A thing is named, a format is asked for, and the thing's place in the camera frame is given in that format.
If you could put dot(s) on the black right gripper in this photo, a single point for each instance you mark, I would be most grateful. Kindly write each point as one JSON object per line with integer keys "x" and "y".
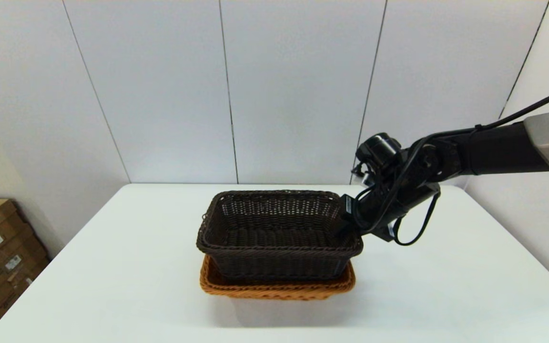
{"x": 408, "y": 197}

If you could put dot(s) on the dark brown wicker basket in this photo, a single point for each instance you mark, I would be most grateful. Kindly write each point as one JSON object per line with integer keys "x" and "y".
{"x": 274, "y": 257}

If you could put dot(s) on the orange wicker basket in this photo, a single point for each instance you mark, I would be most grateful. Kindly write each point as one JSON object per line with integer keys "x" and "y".
{"x": 274, "y": 289}

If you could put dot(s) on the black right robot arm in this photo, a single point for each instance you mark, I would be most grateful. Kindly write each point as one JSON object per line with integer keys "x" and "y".
{"x": 493, "y": 152}

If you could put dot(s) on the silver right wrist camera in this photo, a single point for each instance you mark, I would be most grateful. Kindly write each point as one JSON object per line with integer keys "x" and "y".
{"x": 365, "y": 177}

